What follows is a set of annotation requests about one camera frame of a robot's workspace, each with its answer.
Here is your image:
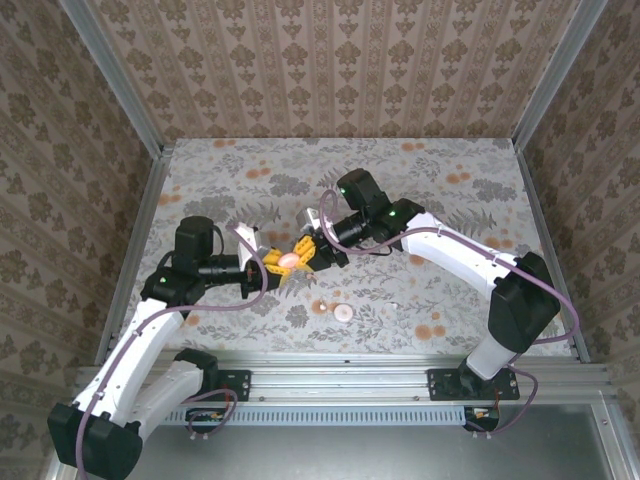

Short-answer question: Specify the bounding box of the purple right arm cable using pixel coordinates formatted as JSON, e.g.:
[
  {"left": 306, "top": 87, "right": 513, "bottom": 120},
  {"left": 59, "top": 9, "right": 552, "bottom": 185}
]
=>
[{"left": 318, "top": 189, "right": 581, "bottom": 346}]

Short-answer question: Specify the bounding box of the aluminium base beam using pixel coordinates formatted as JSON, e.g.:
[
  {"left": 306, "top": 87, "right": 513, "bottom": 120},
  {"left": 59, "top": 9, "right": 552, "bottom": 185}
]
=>
[{"left": 69, "top": 349, "right": 619, "bottom": 407}]

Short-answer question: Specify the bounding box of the aluminium upright post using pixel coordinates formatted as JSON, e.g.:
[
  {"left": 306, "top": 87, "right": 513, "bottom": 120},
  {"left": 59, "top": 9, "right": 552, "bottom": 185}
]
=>
[
  {"left": 513, "top": 0, "right": 610, "bottom": 149},
  {"left": 58, "top": 0, "right": 165, "bottom": 154}
]

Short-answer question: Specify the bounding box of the black mounting plate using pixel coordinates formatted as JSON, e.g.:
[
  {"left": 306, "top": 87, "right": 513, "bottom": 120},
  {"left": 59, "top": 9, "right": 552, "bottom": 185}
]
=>
[
  {"left": 217, "top": 368, "right": 252, "bottom": 402},
  {"left": 427, "top": 368, "right": 521, "bottom": 402}
]

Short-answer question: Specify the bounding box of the grey slotted cable duct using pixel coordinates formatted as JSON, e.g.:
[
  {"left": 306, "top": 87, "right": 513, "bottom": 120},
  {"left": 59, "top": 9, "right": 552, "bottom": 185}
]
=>
[{"left": 164, "top": 405, "right": 469, "bottom": 427}]

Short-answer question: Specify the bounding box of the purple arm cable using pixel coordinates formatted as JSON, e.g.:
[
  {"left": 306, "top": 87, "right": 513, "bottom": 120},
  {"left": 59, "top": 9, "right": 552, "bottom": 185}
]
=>
[
  {"left": 74, "top": 224, "right": 271, "bottom": 480},
  {"left": 318, "top": 189, "right": 581, "bottom": 346}
]

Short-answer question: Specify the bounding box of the thin black cable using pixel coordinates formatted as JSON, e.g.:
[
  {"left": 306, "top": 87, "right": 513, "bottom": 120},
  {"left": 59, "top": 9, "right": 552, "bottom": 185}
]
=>
[{"left": 349, "top": 243, "right": 397, "bottom": 257}]

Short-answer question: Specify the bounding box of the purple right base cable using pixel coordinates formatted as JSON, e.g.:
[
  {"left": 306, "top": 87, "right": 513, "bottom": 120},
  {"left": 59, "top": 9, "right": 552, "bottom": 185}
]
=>
[{"left": 464, "top": 367, "right": 540, "bottom": 441}]

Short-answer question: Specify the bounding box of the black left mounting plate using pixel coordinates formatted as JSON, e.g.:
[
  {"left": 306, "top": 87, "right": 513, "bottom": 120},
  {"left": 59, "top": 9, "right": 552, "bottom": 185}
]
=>
[{"left": 217, "top": 368, "right": 252, "bottom": 402}]

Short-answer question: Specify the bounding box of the aluminium table side rail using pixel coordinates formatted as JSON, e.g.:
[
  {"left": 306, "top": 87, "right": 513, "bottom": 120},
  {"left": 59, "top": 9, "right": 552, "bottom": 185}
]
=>
[
  {"left": 94, "top": 142, "right": 176, "bottom": 366},
  {"left": 513, "top": 142, "right": 592, "bottom": 364}
]

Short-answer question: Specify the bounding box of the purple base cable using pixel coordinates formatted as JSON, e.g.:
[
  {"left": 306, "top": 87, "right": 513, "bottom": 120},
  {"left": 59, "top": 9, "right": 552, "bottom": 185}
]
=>
[
  {"left": 180, "top": 390, "right": 240, "bottom": 442},
  {"left": 464, "top": 367, "right": 540, "bottom": 441}
]

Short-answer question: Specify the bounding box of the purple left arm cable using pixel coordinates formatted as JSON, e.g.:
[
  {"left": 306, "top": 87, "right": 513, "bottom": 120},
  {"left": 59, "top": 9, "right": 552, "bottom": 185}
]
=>
[{"left": 74, "top": 224, "right": 271, "bottom": 480}]

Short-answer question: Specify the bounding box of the grey metal sheet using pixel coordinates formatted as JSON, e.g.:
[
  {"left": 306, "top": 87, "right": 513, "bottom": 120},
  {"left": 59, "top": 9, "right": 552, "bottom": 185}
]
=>
[{"left": 39, "top": 404, "right": 631, "bottom": 480}]

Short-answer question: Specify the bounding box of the small black control board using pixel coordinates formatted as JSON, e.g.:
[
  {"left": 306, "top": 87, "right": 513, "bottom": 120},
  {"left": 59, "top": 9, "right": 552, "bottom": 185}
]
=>
[
  {"left": 185, "top": 408, "right": 226, "bottom": 434},
  {"left": 463, "top": 405, "right": 502, "bottom": 432}
]

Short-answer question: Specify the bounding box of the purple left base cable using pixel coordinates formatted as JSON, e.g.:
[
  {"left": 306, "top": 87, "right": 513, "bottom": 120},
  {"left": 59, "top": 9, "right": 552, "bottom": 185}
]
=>
[{"left": 180, "top": 390, "right": 240, "bottom": 442}]

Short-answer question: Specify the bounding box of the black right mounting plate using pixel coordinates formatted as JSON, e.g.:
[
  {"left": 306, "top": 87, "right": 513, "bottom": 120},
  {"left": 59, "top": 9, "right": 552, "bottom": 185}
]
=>
[{"left": 427, "top": 368, "right": 521, "bottom": 402}]

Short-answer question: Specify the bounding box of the floral patterned table covering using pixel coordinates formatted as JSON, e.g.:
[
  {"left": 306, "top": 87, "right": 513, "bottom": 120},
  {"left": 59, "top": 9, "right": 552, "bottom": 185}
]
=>
[{"left": 114, "top": 137, "right": 576, "bottom": 359}]

